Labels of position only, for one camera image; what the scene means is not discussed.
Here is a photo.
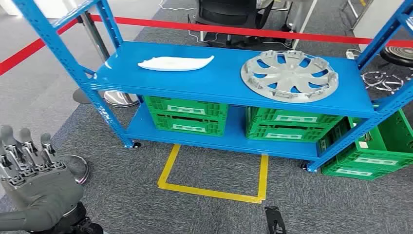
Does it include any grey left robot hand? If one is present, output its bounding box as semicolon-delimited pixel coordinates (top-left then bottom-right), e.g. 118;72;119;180
0;125;85;233

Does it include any white plastic body part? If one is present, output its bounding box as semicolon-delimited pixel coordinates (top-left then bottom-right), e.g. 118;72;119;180
137;55;215;72

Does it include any blue metal shelf rack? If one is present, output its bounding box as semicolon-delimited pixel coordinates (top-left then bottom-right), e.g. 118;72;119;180
13;0;413;173

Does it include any grey stanchion with round base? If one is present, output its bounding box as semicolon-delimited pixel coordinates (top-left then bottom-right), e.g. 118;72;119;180
58;154;90;185

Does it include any red barrier belt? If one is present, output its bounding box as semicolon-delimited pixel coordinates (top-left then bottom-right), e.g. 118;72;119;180
0;19;79;77
90;14;413;48

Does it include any green folded plastic crate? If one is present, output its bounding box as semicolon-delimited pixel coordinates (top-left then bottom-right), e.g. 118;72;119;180
150;112;226;137
321;158;393;181
246;106;343;127
245;124;333;143
143;96;229;121

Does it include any black office chair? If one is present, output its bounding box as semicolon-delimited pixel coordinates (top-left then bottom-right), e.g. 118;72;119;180
188;0;293;49

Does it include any grey wheel hubcap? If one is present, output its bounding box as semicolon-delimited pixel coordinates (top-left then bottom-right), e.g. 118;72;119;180
240;50;339;104

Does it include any white desk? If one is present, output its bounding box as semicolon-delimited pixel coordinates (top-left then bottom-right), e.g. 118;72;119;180
290;0;319;41

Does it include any green open plastic crate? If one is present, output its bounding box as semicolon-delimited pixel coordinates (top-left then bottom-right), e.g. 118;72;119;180
318;108;413;172

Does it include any chrome star chair base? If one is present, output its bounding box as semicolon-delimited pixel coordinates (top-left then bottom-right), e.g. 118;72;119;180
361;71;405;94

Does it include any white board panel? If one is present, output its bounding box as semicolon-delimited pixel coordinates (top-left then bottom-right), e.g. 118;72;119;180
353;0;404;41

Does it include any black round disc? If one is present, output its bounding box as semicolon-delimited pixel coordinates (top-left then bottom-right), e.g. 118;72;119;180
380;46;413;68

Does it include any black stanchion post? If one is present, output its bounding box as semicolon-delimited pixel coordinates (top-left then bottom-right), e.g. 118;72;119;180
72;89;95;105

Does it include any chrome stanchion post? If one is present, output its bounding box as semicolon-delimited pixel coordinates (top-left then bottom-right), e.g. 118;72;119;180
78;11;140;108

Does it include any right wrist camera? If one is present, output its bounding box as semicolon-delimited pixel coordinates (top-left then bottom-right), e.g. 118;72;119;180
264;206;287;234

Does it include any white cable bundle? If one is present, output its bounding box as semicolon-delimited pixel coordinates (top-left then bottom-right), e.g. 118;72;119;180
355;129;372;150

